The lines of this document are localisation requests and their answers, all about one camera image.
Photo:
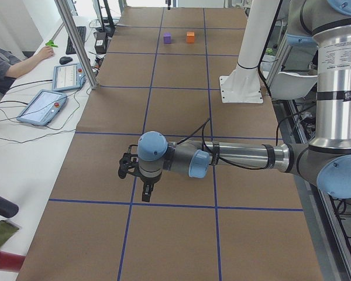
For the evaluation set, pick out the operator forearm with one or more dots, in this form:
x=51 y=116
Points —
x=21 y=68

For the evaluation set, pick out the teach pendant tablet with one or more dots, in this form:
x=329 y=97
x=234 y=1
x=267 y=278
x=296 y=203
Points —
x=68 y=77
x=42 y=108

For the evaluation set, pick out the green toy object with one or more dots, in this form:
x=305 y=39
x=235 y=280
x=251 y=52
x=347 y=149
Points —
x=51 y=43

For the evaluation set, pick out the green cloth pouch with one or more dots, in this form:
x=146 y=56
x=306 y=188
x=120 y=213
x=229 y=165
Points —
x=7 y=230

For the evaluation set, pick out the red bottle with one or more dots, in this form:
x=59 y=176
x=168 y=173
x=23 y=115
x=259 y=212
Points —
x=11 y=262

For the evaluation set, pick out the white chair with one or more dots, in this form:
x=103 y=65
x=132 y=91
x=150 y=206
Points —
x=291 y=86

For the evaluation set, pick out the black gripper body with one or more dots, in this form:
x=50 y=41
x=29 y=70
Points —
x=148 y=180

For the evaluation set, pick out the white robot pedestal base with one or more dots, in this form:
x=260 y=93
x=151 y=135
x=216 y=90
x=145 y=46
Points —
x=243 y=83

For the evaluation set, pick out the orange foam block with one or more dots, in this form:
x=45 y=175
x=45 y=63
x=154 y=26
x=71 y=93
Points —
x=190 y=37

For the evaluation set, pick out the purple foam block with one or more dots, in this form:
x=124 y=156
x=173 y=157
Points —
x=167 y=38

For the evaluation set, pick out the black device box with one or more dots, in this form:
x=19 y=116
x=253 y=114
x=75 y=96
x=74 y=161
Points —
x=101 y=41

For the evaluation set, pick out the black water bottle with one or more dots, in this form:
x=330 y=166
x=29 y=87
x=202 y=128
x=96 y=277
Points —
x=8 y=209

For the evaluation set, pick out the black computer mouse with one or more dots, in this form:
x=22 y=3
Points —
x=65 y=60

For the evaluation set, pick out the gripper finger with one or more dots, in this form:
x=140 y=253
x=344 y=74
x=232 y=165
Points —
x=149 y=192
x=145 y=193

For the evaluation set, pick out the far teach pendant tablet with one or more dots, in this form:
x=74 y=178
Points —
x=68 y=77

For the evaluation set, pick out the aluminium frame post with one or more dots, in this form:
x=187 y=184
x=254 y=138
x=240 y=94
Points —
x=71 y=29

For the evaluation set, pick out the near teach pendant tablet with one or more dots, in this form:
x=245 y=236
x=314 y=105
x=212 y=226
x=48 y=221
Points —
x=42 y=108

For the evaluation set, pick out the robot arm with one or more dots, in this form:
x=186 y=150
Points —
x=324 y=162

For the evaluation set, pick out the operator hand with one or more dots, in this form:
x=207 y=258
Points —
x=45 y=53

